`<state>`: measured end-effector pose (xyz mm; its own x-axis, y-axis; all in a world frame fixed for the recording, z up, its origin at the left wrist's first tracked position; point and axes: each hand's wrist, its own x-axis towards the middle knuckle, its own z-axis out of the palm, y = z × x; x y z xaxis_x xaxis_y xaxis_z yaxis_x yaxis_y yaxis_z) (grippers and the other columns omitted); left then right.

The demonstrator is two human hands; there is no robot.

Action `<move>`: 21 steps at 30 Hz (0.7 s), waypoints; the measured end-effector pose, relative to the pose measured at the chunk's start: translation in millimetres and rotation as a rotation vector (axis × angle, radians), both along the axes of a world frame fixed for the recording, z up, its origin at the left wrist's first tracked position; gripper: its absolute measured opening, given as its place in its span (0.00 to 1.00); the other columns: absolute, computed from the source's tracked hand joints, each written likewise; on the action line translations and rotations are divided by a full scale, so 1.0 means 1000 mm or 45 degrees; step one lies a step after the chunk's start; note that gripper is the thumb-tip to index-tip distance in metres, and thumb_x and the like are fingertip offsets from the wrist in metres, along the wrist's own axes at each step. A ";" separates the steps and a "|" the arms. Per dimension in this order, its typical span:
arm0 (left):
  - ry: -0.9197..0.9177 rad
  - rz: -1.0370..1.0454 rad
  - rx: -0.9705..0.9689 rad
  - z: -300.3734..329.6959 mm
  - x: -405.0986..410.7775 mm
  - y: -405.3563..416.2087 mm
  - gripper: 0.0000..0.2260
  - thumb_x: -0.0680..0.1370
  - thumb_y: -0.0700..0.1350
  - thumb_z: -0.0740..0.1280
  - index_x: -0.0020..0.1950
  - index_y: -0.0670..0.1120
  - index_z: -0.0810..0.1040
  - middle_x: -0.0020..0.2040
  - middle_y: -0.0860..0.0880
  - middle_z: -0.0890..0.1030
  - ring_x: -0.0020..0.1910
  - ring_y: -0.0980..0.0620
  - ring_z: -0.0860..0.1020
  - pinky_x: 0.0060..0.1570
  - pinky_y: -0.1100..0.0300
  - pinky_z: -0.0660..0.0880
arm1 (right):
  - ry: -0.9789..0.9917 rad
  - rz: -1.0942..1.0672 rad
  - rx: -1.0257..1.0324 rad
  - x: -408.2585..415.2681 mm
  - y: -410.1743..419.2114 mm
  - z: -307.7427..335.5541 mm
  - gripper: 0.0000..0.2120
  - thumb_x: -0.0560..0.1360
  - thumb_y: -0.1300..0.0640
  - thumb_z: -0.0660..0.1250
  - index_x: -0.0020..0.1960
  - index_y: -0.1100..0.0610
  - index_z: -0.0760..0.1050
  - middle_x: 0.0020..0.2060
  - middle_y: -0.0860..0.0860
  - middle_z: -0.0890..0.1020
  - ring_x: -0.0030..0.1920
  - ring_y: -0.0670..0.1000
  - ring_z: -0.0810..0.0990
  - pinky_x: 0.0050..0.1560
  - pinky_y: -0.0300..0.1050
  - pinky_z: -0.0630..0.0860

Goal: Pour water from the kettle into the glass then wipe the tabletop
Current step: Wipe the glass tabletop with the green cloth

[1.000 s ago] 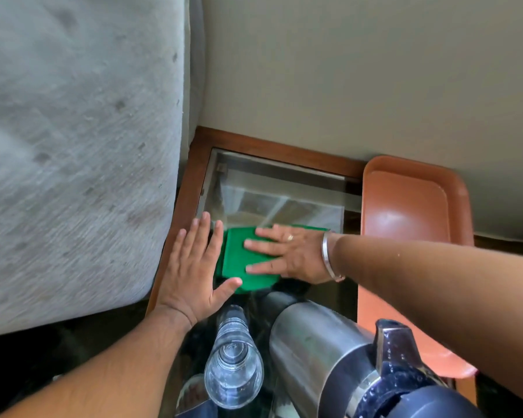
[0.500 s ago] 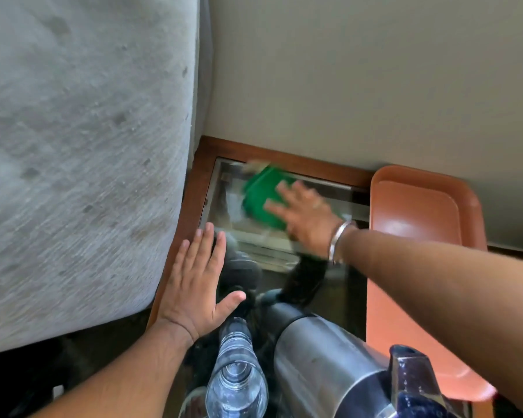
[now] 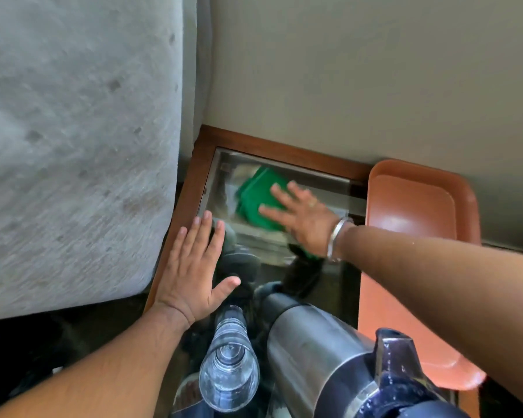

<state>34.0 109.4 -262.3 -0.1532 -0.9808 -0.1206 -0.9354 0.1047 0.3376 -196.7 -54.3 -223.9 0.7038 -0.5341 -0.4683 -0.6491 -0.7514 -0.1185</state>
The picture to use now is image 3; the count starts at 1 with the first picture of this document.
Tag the person's right forearm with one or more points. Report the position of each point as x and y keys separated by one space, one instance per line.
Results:
x=453 y=282

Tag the person's left middle finger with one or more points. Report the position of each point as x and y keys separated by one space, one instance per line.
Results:
x=204 y=239

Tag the person's right middle finger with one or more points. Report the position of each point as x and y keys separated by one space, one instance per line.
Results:
x=283 y=196

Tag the person's left hand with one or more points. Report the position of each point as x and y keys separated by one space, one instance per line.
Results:
x=187 y=282

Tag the person's right hand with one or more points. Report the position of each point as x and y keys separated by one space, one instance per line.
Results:
x=311 y=226

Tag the wooden framed glass table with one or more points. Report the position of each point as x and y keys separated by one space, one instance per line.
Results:
x=192 y=180

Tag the green cleaning cloth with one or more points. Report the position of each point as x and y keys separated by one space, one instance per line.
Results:
x=253 y=196

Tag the person's left forearm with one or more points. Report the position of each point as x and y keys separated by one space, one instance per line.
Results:
x=91 y=374

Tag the person's left thumb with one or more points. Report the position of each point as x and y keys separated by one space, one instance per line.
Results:
x=226 y=289

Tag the clear drinking glass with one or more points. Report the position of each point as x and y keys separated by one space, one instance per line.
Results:
x=229 y=370

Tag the person's left little finger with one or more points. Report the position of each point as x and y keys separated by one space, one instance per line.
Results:
x=179 y=245

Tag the orange plastic tray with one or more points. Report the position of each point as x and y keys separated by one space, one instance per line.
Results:
x=412 y=204

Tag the grey fabric sofa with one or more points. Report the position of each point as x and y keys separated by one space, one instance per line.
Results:
x=74 y=147

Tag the steel flask with dark lid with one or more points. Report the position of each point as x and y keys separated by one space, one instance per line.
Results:
x=314 y=348

